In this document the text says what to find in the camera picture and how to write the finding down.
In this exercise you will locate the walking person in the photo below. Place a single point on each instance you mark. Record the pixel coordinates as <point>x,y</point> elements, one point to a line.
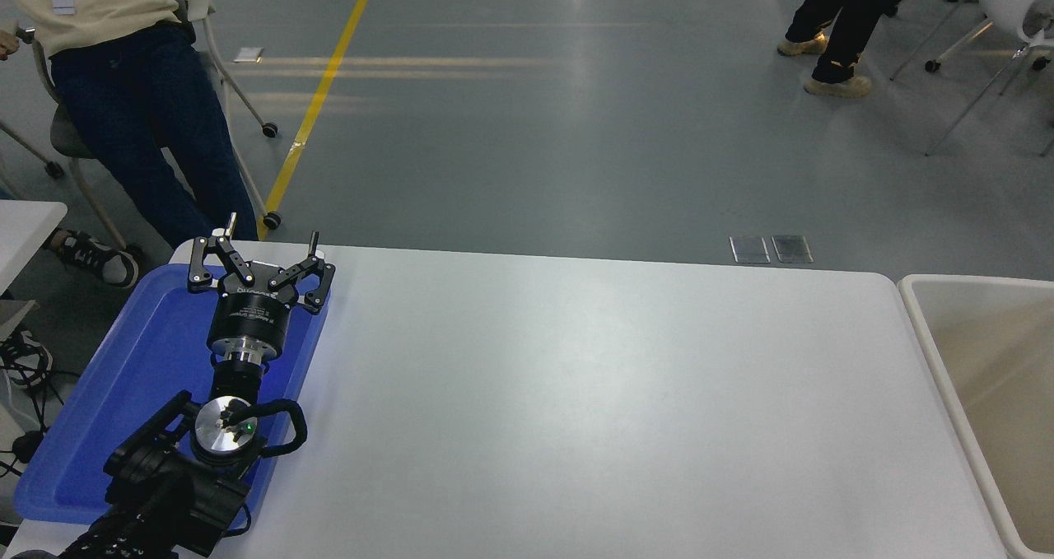
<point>856,16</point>

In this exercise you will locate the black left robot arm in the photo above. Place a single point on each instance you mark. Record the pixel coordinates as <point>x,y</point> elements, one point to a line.
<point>165,493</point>

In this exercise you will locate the person's hand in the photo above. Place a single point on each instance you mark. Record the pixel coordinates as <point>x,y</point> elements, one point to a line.
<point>8,44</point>

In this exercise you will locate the person with black-white sneakers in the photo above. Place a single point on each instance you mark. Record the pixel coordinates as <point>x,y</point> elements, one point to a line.
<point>99,258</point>

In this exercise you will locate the small white side table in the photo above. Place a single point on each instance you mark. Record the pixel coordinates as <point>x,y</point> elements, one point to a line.
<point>25,230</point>

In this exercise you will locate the white chair with metal legs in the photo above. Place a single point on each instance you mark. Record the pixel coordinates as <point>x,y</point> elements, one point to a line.
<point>1009,3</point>

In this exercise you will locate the grey chair with castors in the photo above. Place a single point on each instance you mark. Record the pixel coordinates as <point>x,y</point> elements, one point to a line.
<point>70,135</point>

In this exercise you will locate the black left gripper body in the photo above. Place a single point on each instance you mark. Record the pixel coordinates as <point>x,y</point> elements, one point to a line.
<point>247,316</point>

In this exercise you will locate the large pale bin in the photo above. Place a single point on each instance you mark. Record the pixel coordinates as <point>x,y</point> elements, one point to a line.
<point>996,361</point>

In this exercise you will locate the seated person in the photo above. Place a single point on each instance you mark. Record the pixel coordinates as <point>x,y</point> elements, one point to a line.
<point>140,98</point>

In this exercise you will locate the metal floor socket plate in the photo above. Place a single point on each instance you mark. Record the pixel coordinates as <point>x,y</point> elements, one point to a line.
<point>749,249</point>
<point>791,249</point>

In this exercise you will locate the blue plastic tray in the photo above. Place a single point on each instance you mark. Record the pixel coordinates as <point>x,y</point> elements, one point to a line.
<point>140,361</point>

